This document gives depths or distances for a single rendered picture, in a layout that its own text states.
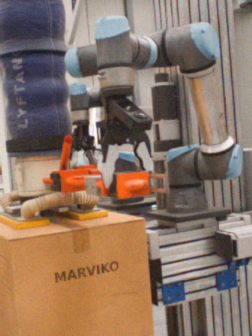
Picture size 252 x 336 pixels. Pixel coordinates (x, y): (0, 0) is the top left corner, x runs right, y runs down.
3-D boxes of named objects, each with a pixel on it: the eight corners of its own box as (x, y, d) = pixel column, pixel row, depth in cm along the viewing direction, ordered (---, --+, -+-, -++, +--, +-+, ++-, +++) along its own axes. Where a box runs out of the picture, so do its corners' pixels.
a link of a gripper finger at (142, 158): (147, 176, 109) (130, 141, 107) (160, 177, 104) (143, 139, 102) (136, 183, 108) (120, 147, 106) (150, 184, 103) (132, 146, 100)
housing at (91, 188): (84, 195, 115) (82, 176, 114) (109, 192, 118) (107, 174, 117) (95, 196, 108) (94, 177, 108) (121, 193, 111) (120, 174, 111)
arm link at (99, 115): (109, 171, 205) (111, 79, 235) (75, 173, 207) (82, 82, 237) (113, 185, 215) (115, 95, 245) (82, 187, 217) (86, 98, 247)
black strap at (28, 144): (-1, 154, 159) (-2, 142, 159) (64, 148, 169) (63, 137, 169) (16, 151, 139) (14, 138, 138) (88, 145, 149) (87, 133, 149)
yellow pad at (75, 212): (45, 211, 172) (43, 198, 172) (70, 208, 177) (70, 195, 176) (79, 221, 142) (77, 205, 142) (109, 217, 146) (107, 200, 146)
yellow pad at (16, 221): (-7, 219, 164) (-8, 205, 163) (21, 215, 168) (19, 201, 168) (16, 230, 133) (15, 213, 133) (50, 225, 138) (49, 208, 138)
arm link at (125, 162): (137, 180, 207) (135, 149, 206) (107, 182, 208) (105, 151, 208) (139, 178, 218) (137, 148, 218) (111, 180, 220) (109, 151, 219)
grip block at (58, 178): (50, 192, 134) (48, 172, 133) (82, 188, 138) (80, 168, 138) (59, 193, 126) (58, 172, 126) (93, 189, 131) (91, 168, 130)
